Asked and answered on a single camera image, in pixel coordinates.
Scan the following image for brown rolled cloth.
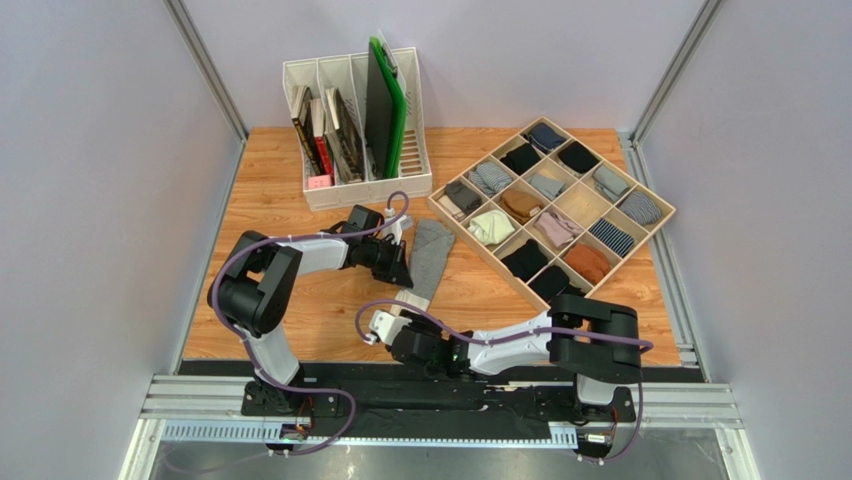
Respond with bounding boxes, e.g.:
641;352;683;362
498;188;543;225

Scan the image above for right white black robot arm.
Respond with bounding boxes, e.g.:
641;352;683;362
367;294;654;406

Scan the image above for black rolled cloth lower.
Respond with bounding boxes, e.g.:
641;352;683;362
501;239;549;282

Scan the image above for grey rolled cloth right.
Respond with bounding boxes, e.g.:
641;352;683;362
592;166;631;203

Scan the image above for pale green rolled cloth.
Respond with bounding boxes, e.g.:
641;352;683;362
467;210;516;246

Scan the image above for dark patterned book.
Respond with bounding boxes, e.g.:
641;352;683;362
324;87;365;184

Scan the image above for dark grey rolled cloth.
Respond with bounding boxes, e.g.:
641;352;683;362
445;180;482;215

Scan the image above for black rolled cloth right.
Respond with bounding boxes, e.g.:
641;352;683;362
557;141;599;175

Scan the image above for black rolled cloth bottom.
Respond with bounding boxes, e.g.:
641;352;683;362
528;265;585;302

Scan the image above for black rolled cloth top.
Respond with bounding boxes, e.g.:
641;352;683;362
500;143;542;176

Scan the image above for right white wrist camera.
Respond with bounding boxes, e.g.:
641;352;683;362
367;310;411;346

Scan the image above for black book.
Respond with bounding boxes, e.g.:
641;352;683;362
291;84;326;176

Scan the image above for black rolled cloth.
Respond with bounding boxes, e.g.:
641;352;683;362
500;143;542;176
528;265;585;302
557;141;599;175
501;239;549;282

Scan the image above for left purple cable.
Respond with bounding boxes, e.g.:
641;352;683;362
211;190;411;459

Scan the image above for grey white underwear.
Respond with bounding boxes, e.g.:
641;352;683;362
395;218;456;310

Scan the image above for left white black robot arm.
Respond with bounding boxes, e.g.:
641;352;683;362
207;205;414;412

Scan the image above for red book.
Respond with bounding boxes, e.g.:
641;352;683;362
311;98;336;185

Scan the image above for striped grey rolled cloth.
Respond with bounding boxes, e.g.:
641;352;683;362
468;161;513;198

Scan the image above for white file organizer rack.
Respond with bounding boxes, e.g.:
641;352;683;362
282;47;433;211

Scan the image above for pink rolled cloth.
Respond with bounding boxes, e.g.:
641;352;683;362
533;210;584;249

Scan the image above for navy striped rolled cloth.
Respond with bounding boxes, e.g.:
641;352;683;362
589;218;636;258

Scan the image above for grey striped cloth far right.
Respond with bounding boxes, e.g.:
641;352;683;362
618;190;663;226

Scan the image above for wooden compartment organizer box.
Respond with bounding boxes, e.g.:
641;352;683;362
428;117;675;311

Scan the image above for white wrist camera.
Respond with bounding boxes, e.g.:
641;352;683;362
367;310;411;346
382;214;414;244

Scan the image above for green black clipboard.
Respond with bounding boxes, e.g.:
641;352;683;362
364;36;407;180

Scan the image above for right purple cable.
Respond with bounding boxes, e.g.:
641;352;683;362
353;298;656;465

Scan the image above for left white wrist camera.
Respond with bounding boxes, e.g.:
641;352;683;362
382;214;414;244

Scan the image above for purple cable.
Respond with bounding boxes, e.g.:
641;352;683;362
211;190;411;459
353;298;656;465

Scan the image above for grey folded cloth centre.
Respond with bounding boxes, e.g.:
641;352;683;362
528;173;566;201

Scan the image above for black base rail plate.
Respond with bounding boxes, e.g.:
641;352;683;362
179;359;707;444

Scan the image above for rust orange rolled cloth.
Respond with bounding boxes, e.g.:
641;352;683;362
563;243;611;285

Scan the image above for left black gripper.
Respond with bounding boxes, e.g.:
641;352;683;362
361;237;413;289

